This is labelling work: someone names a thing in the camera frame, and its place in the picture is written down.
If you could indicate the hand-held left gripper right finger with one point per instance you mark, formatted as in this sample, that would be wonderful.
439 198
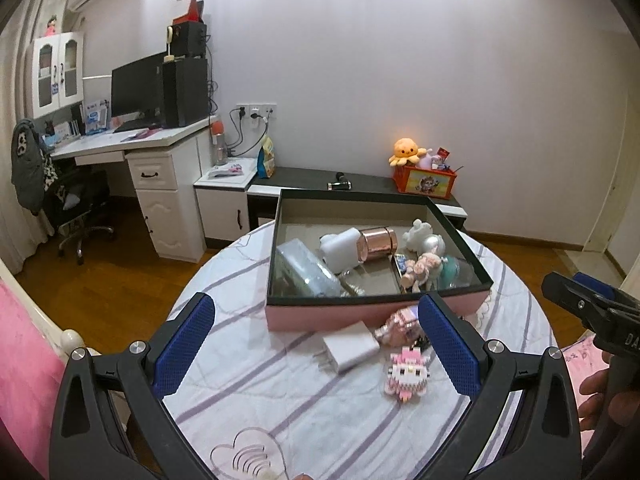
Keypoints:
450 347

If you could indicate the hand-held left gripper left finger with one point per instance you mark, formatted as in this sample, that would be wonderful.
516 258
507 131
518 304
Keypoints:
182 347

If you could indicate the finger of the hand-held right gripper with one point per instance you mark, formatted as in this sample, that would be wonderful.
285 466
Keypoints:
570 297
597 286

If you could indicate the pink white cat block toy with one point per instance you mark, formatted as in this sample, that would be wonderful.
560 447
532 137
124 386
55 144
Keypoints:
407 375

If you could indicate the cream pig doll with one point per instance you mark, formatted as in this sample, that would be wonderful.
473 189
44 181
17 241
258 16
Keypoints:
411 280

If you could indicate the clear cup with teal lid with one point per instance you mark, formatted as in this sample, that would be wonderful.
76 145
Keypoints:
452 269

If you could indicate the blue rectangular box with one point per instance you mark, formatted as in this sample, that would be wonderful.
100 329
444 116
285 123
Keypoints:
400 261

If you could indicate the white power adapter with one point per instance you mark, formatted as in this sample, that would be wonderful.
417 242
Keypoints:
350 347

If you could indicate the silver ball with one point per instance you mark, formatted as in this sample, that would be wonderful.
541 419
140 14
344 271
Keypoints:
434 245

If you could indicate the white unicorn figure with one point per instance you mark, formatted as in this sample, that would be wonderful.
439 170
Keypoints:
417 235

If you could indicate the rose gold jar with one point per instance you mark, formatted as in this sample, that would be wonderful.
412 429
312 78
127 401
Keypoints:
377 245

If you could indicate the pink storage box black rim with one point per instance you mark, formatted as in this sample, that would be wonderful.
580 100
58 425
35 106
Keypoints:
320 317

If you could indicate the clear plastic box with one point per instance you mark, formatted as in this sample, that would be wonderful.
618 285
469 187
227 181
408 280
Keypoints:
305 267

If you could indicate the white rounded bottle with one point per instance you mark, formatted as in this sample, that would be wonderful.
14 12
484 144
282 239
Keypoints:
340 250

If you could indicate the person's right hand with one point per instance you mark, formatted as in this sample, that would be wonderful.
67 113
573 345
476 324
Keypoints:
607 410

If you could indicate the pink printed blanket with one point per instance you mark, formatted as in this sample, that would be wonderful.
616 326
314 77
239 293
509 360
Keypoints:
580 355

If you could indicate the white nightstand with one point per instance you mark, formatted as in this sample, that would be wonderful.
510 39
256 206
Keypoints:
220 210

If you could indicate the white desk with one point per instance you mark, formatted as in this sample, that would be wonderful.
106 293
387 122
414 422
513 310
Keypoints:
170 200

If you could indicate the pink fleece blanket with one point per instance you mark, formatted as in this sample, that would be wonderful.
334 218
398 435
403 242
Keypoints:
25 370

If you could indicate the orange storage box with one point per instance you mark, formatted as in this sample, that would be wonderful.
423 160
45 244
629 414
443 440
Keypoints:
425 185

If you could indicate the black office chair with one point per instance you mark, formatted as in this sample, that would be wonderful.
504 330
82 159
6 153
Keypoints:
75 210

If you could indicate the pink packet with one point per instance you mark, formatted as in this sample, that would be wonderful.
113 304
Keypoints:
225 170

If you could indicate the purple plush toy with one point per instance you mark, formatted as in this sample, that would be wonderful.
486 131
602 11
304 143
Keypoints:
427 161

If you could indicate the red card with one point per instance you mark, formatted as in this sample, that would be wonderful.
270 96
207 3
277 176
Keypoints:
443 153

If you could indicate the black handheld device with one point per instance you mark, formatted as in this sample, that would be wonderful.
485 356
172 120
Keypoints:
340 184

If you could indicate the orange octopus plush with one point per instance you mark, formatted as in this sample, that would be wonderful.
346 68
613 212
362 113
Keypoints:
406 150

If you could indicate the dark low cabinet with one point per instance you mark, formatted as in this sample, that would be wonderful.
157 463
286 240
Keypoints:
300 180

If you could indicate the yellow teal snack bag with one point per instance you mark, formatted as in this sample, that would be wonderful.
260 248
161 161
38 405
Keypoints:
266 160

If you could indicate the water bottle orange cap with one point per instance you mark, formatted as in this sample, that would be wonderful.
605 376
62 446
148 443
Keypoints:
219 145

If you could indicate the pink papers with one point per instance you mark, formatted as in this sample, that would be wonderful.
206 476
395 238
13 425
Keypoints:
140 135

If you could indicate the black keyboard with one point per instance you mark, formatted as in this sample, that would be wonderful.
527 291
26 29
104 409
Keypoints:
137 125

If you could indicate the grey jacket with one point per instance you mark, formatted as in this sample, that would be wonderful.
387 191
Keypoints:
27 170

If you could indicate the blue box on desk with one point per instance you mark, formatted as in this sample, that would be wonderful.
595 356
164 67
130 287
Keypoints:
95 117

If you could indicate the black speakers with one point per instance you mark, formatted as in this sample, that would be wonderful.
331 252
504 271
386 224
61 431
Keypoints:
185 92

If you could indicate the black computer monitor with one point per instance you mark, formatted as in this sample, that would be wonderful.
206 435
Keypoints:
137 85

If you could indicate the white glass door cabinet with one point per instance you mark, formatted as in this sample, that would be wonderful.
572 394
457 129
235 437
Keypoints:
55 75

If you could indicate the black speaker box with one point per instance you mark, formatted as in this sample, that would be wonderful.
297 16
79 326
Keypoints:
190 40

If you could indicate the small cream desk lamp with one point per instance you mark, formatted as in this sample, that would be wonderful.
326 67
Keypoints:
171 40

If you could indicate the red triangular box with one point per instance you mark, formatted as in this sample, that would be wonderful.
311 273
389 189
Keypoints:
192 7

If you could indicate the small pink doll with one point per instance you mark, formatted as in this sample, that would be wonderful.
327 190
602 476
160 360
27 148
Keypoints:
51 27

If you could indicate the white bed frame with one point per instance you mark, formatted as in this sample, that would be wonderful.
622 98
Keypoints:
70 340

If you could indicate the white wall socket strip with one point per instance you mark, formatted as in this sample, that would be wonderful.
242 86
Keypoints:
256 111

